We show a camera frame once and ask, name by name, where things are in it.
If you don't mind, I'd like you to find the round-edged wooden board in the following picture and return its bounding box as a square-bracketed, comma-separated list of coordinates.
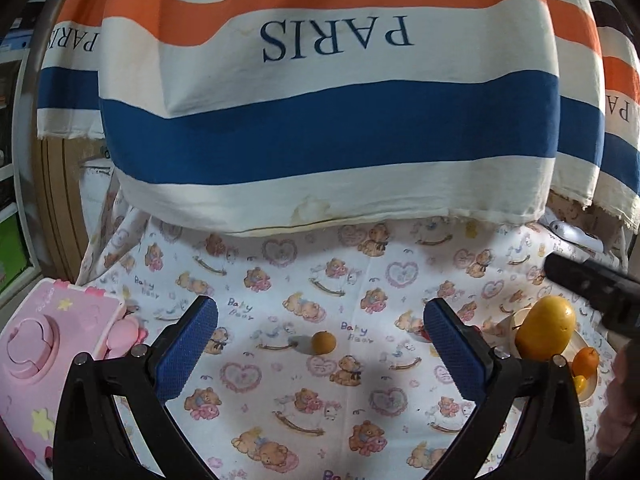
[40, 135, 108, 283]

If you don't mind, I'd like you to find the cream round plate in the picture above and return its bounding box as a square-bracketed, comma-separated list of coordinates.
[500, 310, 608, 403]

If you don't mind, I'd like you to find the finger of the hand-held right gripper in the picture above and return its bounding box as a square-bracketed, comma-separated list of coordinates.
[544, 254, 640, 333]

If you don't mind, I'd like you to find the pink plastic toy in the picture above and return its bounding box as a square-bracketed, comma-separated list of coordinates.
[0, 278, 148, 480]

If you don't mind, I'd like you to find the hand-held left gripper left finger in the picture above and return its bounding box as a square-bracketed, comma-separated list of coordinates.
[52, 295, 220, 480]

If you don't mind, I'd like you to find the white plastic device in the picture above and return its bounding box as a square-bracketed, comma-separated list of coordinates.
[542, 207, 606, 253]

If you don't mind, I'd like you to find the orange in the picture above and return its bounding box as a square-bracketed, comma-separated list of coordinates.
[571, 347, 600, 376]

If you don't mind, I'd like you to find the striped orange blue white cloth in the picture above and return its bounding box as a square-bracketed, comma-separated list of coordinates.
[35, 0, 640, 238]

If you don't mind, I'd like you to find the yellow grapefruit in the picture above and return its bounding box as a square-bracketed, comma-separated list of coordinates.
[515, 296, 577, 362]

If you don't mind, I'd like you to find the bear printed white sheet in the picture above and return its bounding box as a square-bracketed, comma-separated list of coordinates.
[75, 180, 626, 480]

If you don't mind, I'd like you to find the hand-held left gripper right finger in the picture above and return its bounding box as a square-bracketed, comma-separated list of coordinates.
[423, 297, 587, 480]

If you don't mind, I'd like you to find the small tan round fruit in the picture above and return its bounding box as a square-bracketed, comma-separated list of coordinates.
[311, 330, 337, 355]

